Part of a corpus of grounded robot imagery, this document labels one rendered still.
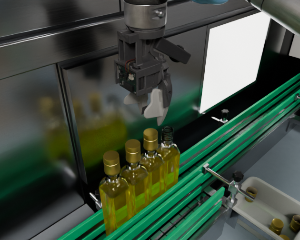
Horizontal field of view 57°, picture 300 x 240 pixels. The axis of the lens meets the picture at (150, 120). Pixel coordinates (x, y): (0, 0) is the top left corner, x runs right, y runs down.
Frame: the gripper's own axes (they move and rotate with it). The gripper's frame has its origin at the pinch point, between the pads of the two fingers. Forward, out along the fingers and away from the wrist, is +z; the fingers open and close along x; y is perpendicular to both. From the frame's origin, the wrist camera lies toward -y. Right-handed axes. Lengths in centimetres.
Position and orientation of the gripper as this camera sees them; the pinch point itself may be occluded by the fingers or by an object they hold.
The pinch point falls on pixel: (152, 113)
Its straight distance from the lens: 62.7
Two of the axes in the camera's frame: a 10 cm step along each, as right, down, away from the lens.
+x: 6.6, 4.4, -6.1
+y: -7.5, 3.7, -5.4
